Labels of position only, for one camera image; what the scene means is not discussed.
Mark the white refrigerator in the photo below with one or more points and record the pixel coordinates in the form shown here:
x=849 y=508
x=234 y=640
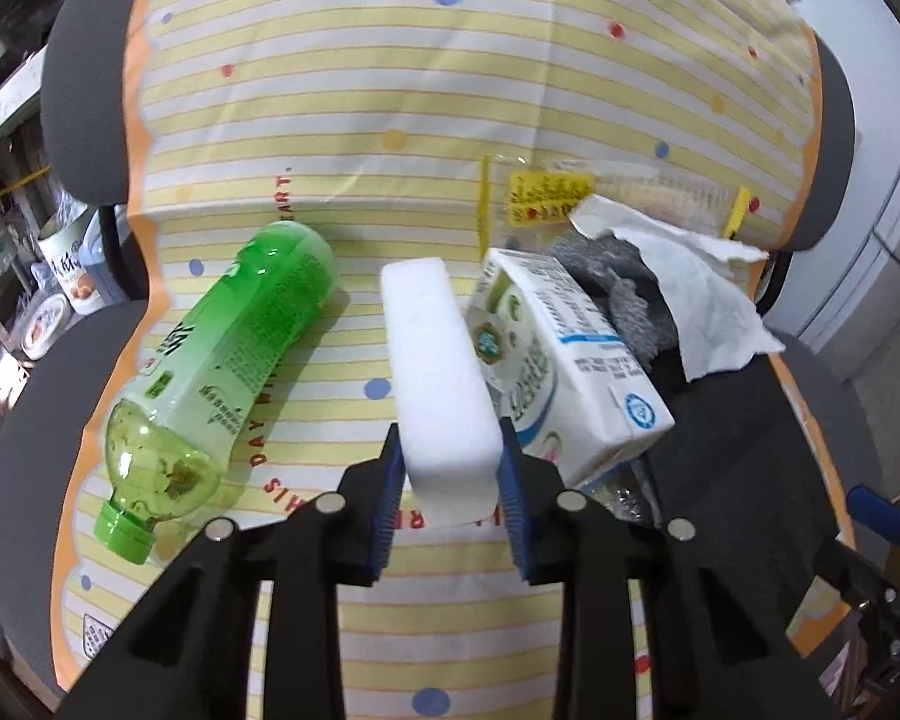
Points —
x=892 y=202

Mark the yellow striped dotted cloth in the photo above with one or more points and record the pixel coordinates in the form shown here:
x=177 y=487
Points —
x=420 y=90

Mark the grey office chair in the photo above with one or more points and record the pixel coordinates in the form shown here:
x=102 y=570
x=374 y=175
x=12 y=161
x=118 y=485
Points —
x=90 y=90

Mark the white paper towel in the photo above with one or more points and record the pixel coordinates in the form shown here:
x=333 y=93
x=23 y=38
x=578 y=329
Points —
x=697 y=292

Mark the green plastic bottle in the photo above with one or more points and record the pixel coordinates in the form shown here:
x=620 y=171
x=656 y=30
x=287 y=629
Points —
x=225 y=337

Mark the white milk carton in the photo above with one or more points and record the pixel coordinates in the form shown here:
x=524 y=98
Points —
x=570 y=360

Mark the clear package with yellow label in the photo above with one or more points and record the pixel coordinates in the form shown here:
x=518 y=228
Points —
x=555 y=191

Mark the white printed bowl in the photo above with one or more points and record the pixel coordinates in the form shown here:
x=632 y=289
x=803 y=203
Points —
x=41 y=326

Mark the crumpled clear plastic wrapper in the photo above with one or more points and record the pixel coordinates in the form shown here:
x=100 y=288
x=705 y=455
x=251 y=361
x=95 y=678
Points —
x=622 y=499

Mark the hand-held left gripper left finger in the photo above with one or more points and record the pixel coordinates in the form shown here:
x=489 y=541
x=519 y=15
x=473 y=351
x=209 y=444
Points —
x=385 y=517

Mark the grey knitted cloth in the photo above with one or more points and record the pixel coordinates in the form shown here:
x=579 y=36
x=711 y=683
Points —
x=637 y=307

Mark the white sponge block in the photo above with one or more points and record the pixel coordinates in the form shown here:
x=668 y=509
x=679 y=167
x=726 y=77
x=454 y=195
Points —
x=435 y=360

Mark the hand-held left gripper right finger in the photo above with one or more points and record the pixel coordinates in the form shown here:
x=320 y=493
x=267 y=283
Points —
x=515 y=517

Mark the white printed canister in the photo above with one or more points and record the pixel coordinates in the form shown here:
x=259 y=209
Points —
x=67 y=270

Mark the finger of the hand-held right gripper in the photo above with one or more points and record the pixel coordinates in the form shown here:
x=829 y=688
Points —
x=877 y=514
x=881 y=600

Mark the black plastic bag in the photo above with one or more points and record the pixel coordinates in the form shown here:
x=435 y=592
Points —
x=742 y=465

